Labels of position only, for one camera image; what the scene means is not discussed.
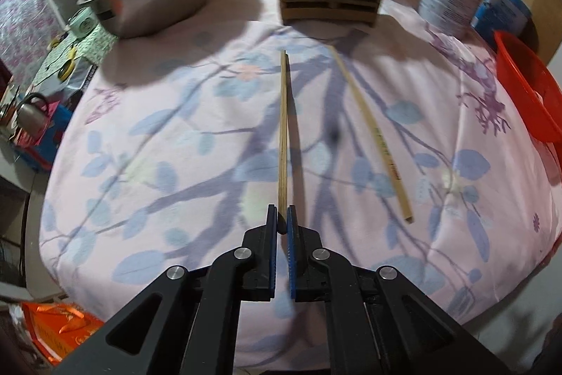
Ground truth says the long printed bamboo chopstick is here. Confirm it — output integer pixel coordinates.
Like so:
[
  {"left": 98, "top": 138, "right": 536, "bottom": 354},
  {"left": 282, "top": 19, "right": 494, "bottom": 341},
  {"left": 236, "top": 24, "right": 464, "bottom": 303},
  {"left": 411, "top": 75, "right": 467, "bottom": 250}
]
[{"left": 329, "top": 45, "right": 414, "bottom": 224}]

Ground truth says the blue tin behind can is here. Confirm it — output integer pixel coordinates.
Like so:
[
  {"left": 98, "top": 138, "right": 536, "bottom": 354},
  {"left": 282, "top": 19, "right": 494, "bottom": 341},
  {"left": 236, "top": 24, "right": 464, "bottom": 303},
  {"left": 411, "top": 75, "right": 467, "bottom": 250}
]
[{"left": 471, "top": 0, "right": 534, "bottom": 38}]

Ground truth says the red plastic basin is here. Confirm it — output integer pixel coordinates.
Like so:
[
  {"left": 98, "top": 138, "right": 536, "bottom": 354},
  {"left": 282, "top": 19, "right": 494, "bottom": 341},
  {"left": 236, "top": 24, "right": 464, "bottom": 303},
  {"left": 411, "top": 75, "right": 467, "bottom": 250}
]
[{"left": 493, "top": 30, "right": 562, "bottom": 144}]

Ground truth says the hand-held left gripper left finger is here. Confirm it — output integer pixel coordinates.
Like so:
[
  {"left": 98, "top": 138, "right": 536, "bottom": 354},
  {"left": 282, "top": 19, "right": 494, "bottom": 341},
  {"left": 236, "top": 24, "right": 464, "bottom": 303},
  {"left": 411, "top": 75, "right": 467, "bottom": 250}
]
[{"left": 53, "top": 205, "right": 279, "bottom": 375}]

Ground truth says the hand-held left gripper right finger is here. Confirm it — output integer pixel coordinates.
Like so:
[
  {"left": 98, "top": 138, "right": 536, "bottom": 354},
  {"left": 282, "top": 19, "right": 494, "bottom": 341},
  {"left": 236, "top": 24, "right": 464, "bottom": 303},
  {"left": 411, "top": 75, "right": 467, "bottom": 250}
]
[{"left": 286, "top": 206, "right": 510, "bottom": 375}]

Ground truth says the metal kettle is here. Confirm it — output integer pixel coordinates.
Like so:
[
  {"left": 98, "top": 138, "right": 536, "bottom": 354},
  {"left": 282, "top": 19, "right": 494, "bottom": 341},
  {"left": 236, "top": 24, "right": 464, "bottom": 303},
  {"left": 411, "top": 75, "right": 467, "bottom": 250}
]
[{"left": 15, "top": 92, "right": 51, "bottom": 141}]

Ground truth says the green patterned cloth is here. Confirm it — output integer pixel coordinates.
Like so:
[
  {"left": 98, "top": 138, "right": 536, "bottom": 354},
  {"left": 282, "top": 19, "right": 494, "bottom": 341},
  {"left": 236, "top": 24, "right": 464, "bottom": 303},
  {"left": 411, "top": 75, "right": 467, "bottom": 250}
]
[{"left": 32, "top": 24, "right": 118, "bottom": 88}]

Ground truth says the white round appliance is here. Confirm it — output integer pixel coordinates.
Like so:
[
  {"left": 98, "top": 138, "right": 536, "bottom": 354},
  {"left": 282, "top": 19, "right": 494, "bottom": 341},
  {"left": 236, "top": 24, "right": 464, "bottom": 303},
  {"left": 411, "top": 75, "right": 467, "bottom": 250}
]
[{"left": 67, "top": 7, "right": 98, "bottom": 40}]

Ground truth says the orange gift box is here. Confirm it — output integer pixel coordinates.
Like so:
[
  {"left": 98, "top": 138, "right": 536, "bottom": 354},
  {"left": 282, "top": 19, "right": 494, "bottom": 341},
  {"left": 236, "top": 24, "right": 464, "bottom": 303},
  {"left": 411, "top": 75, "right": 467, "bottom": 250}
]
[{"left": 20, "top": 301, "right": 107, "bottom": 366}]

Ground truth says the pink floral tablecloth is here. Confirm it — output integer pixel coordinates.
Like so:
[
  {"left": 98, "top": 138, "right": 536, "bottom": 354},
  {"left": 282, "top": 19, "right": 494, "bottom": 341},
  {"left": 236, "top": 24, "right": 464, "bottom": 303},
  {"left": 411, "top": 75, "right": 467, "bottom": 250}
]
[{"left": 39, "top": 0, "right": 562, "bottom": 325}]

